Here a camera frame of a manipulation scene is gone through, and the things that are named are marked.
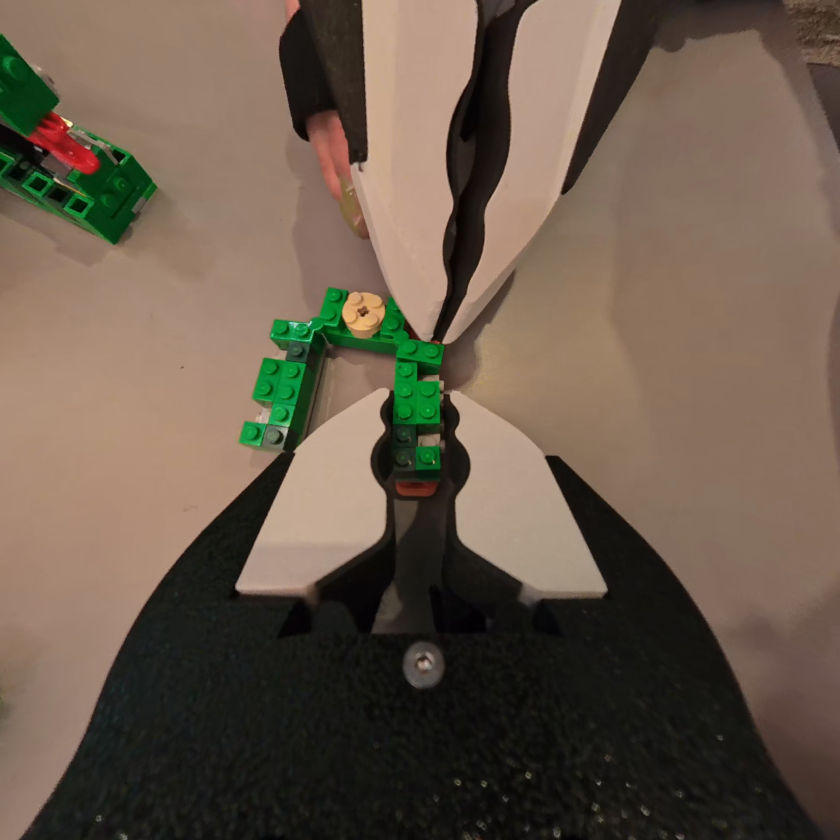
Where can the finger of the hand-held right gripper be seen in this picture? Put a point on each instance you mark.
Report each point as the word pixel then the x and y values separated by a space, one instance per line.
pixel 544 131
pixel 407 131

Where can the green brick arch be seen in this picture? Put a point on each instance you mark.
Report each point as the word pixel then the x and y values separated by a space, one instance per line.
pixel 282 387

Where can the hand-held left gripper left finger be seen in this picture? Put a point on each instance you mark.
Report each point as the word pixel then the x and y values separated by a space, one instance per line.
pixel 308 518

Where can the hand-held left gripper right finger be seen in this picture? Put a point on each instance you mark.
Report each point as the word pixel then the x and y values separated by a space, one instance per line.
pixel 525 518

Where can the person's right hand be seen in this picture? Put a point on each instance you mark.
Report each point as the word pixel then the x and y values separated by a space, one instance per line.
pixel 331 157

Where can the green brick build red clip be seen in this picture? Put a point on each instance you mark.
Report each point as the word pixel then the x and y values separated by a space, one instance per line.
pixel 111 190

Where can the tan round brick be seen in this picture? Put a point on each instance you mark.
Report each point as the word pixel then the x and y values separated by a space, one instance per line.
pixel 362 315

